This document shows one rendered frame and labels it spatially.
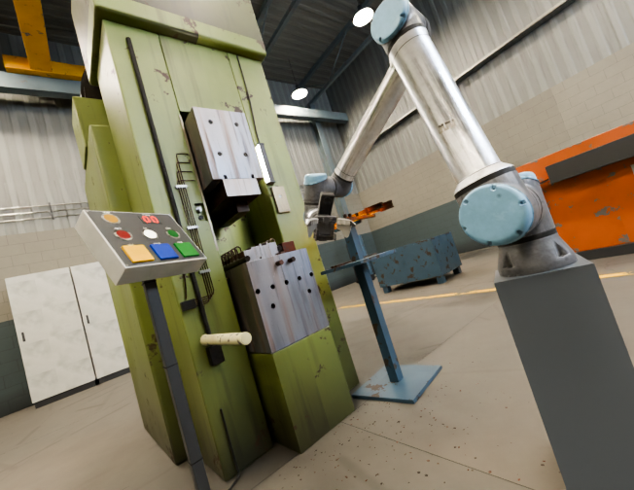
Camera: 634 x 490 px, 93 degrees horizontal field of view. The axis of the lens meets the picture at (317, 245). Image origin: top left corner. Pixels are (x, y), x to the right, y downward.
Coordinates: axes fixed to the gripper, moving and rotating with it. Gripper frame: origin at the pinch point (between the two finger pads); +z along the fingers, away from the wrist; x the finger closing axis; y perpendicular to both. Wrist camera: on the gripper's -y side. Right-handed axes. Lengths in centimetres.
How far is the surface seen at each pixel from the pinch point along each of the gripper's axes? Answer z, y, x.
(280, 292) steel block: -55, 42, 13
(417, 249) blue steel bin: -350, 89, -219
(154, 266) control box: -17, 17, 57
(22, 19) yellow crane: -514, -251, 396
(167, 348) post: -20, 49, 56
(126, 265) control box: -10, 15, 62
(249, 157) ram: -89, -24, 29
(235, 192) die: -75, -6, 35
